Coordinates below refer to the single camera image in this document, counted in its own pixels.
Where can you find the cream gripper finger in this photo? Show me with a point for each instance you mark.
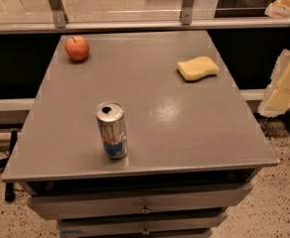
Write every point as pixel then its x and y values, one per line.
pixel 276 99
pixel 278 9

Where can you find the yellow sponge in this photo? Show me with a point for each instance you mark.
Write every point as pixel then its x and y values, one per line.
pixel 197 68

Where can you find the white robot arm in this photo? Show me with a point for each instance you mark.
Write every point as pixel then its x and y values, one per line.
pixel 276 98

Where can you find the silver blue redbull can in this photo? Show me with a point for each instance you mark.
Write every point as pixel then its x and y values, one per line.
pixel 111 125

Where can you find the grey cabinet with drawers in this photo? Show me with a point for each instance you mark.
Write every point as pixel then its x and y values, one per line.
pixel 178 133

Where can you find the upper grey drawer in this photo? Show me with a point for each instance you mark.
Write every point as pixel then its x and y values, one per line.
pixel 145 201

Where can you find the grey drawer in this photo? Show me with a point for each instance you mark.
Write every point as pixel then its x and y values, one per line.
pixel 141 225
pixel 145 201

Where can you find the red apple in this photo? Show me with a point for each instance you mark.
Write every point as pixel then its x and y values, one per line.
pixel 77 48

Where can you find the lower grey drawer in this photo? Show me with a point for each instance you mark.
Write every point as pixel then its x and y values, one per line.
pixel 141 225

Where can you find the right metal railing post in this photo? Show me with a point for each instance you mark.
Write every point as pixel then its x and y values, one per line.
pixel 186 12

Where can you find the metal railing post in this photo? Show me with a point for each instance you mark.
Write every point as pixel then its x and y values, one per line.
pixel 59 14
pixel 186 12

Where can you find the left metal railing post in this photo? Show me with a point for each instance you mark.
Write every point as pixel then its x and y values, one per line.
pixel 59 14

